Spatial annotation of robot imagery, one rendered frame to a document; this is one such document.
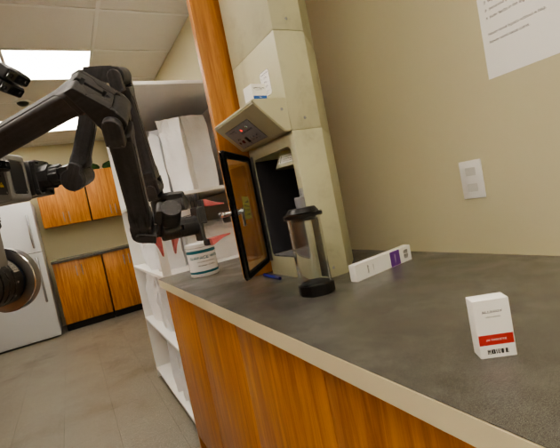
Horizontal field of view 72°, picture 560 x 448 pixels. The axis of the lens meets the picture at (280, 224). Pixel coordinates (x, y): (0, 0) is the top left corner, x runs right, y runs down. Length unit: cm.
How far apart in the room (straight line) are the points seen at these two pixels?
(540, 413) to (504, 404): 4
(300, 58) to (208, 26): 47
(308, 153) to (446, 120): 44
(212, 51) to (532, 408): 142
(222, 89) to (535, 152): 104
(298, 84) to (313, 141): 18
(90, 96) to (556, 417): 88
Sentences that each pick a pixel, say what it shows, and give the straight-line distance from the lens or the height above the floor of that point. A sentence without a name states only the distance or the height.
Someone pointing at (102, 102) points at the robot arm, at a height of 147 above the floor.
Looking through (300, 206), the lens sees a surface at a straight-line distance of 105.
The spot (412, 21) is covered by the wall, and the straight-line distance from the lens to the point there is 144.
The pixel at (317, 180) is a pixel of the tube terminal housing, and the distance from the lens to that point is 121.
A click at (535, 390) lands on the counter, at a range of 57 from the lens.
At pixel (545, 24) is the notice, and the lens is 121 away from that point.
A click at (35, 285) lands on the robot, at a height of 110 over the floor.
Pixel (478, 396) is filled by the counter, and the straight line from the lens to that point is 55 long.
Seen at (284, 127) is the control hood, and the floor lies 142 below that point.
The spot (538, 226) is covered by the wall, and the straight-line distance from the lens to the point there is 123.
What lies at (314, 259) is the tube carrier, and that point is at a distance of 103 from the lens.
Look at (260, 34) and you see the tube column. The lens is 134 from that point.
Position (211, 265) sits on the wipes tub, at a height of 98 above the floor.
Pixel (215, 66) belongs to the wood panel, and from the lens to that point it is 158.
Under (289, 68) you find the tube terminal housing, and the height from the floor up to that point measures 159.
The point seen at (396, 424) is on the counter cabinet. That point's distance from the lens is 69.
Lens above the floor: 122
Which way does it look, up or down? 4 degrees down
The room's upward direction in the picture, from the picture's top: 11 degrees counter-clockwise
